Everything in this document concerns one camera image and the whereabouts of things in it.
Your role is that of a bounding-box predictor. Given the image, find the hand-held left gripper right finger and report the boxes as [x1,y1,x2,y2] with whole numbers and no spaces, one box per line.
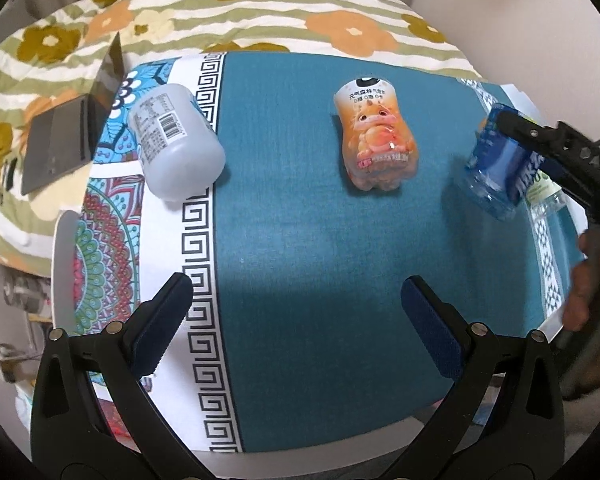
[401,275,567,480]

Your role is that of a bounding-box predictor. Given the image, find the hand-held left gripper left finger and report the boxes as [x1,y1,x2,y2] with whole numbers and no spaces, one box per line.
[30,272,216,480]

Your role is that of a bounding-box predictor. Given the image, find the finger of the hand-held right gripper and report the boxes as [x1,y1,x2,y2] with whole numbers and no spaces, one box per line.
[495,109,600,206]

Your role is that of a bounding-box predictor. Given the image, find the blue label plastic bottle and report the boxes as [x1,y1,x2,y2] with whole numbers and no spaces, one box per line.
[462,102,548,220]

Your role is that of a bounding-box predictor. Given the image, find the person's right hand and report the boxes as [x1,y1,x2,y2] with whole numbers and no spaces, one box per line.
[564,227,600,403]

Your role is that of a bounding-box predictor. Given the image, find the green label clear bottle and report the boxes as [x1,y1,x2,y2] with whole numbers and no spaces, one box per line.
[525,170,569,218]

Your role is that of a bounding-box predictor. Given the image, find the white paper sheets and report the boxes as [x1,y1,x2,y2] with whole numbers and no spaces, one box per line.
[500,84,545,128]

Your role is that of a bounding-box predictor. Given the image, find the teal patterned tablecloth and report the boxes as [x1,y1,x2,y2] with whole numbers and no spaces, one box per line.
[72,51,581,455]

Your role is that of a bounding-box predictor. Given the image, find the orange label plastic bottle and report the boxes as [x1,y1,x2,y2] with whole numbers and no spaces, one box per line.
[334,74,420,194]

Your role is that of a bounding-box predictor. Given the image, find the white translucent plastic bottle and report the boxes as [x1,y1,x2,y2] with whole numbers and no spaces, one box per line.
[127,83,226,202]

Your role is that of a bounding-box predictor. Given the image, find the grey laptop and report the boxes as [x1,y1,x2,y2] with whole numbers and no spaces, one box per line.
[21,31,127,196]

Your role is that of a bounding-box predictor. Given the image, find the floral striped blanket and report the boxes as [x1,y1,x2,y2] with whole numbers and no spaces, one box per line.
[0,0,483,277]

